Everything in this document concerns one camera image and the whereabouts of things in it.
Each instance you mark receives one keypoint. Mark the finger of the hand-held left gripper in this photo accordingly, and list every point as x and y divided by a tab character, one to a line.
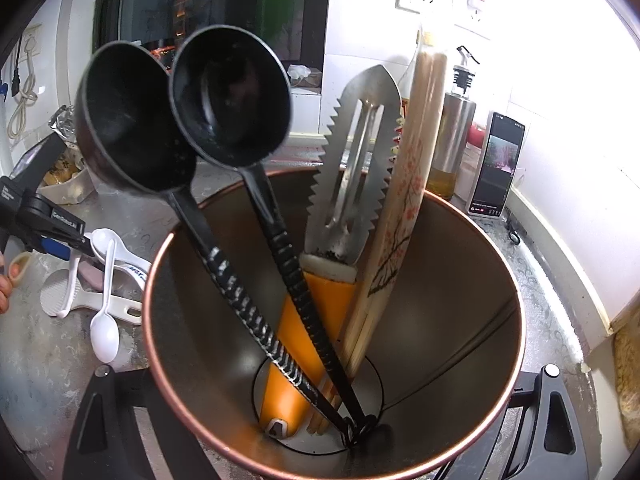
57	249

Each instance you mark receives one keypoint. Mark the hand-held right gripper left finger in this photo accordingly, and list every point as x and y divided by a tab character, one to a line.
100	410

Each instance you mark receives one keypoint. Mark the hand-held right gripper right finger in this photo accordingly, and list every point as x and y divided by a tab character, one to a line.
547	410

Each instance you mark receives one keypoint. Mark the white dotted rice paddle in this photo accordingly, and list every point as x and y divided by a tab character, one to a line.
52	295

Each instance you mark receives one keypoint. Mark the white plastic spoon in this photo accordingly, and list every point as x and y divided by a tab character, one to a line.
105	340

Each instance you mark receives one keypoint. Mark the white printed ceramic spoon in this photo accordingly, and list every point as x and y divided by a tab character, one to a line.
132	268

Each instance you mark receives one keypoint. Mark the white smooth rice spoon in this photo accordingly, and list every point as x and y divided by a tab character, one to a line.
125	311

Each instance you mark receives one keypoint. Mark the black ladle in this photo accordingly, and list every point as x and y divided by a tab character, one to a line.
130	125
225	95

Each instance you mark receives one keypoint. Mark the red copper utensil cup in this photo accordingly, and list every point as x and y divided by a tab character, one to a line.
450	310

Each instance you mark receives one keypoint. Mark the person's left hand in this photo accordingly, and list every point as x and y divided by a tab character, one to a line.
11	277

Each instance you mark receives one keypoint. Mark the white plastic tray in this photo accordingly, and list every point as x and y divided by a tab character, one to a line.
75	192

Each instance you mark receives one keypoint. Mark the dried noodle packet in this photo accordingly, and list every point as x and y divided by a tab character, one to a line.
629	375

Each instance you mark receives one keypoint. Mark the crumpled foil packet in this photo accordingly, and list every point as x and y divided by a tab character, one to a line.
62	125

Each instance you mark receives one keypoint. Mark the smartphone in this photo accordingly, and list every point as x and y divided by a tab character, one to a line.
495	170

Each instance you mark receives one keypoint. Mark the dark window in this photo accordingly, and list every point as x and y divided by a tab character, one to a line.
225	5

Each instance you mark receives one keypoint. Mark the chopsticks in floral sleeve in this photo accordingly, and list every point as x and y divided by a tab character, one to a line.
415	160

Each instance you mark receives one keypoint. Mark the small red object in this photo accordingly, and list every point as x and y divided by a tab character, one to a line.
476	136

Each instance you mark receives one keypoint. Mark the steel oil dispenser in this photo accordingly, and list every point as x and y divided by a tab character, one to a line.
455	135

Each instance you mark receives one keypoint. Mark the white tissue wad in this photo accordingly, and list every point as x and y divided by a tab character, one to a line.
305	76

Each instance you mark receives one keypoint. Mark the white switched plug adapter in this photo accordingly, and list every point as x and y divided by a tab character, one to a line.
475	10

